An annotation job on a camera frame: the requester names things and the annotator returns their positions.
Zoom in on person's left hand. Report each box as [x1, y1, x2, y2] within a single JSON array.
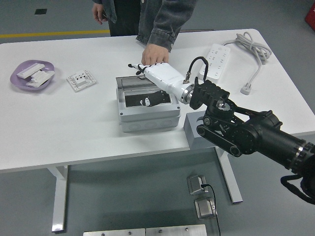
[[141, 43, 170, 66]]

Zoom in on purple plate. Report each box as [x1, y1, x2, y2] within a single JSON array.
[[9, 59, 55, 92]]

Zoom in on white plastic bracket piece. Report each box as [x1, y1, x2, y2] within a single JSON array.
[[31, 70, 55, 83]]

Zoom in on grey cube with round recess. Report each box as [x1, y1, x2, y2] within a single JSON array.
[[183, 111, 219, 150]]

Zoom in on long white plastic block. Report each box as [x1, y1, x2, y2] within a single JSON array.
[[16, 62, 45, 79]]

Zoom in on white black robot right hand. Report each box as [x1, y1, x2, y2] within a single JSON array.
[[127, 62, 195, 108]]

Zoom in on white power strip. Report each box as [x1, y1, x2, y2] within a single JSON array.
[[198, 43, 231, 84]]

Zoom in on grey power cord with plug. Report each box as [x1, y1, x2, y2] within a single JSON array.
[[222, 31, 273, 96]]

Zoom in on person's right hand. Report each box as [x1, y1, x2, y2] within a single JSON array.
[[92, 2, 106, 25]]

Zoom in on metal floor socket box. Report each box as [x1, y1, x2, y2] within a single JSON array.
[[186, 175, 209, 196], [194, 198, 219, 219]]

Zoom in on person's torso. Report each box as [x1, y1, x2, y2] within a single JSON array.
[[93, 0, 173, 37]]

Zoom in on small white plastic piece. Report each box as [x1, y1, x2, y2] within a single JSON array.
[[26, 78, 46, 88]]

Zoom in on red object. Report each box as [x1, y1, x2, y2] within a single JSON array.
[[304, 4, 315, 29]]

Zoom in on thin black floor cable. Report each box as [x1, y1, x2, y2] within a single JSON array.
[[200, 183, 221, 236]]

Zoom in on brushed metal plate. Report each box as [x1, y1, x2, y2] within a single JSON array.
[[83, 228, 146, 236], [145, 224, 207, 236]]

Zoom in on grey electrical box clear lid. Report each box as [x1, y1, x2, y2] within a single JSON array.
[[115, 75, 182, 134]]

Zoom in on white square socket plate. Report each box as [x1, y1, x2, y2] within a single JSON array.
[[66, 69, 98, 93]]

